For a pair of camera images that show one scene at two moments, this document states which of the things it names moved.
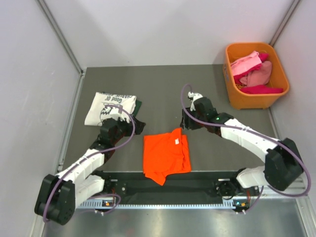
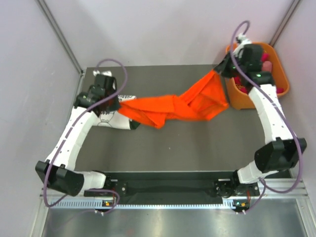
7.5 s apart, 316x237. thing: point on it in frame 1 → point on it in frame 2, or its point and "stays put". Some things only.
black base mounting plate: x=192 y=186 stays put
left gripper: x=130 y=127 → x=115 y=107
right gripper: x=187 y=123 → x=222 y=67
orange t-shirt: x=165 y=153 → x=202 y=100
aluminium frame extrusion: x=298 y=187 stays put
